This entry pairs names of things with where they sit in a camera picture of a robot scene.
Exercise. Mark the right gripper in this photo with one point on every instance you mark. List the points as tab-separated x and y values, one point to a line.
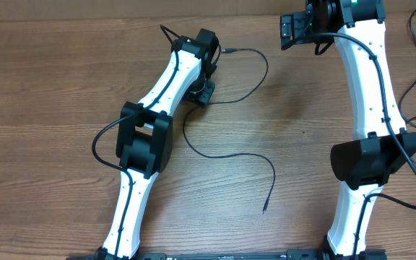
297	24

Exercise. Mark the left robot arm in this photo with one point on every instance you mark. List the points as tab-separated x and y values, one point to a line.
145	134

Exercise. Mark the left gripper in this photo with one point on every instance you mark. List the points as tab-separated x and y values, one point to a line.
205	97

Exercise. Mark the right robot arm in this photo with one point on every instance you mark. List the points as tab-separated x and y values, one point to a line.
381	143

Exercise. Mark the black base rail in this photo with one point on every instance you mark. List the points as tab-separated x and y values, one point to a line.
291	254

